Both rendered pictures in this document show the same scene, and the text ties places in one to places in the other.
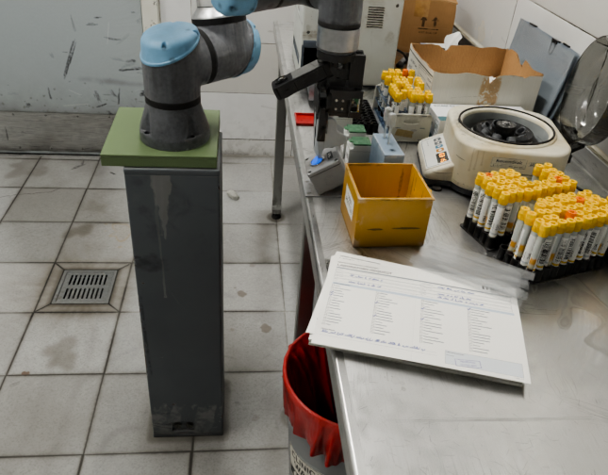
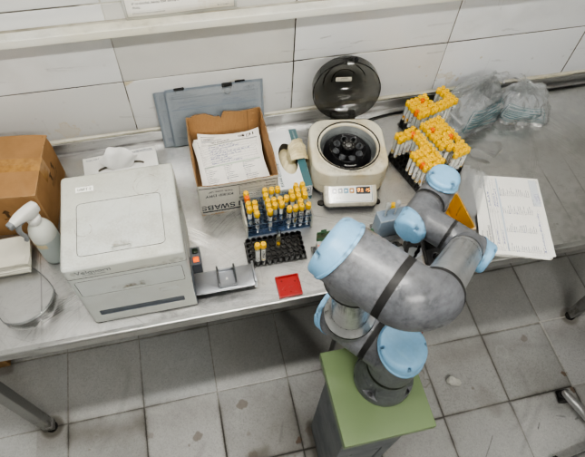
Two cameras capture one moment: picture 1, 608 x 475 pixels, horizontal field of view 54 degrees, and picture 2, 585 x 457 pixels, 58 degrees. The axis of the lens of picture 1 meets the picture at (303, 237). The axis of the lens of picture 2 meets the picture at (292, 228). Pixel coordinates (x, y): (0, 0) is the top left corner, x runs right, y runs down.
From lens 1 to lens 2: 1.84 m
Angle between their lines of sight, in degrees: 67
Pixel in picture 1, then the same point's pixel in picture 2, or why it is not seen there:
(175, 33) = (408, 337)
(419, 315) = (515, 214)
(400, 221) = (460, 215)
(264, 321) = (234, 407)
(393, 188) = not seen: hidden behind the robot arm
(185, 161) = not seen: hidden behind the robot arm
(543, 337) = (499, 170)
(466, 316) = (506, 196)
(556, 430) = (550, 176)
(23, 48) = not seen: outside the picture
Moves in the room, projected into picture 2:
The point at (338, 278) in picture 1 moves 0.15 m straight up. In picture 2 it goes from (504, 248) to (524, 221)
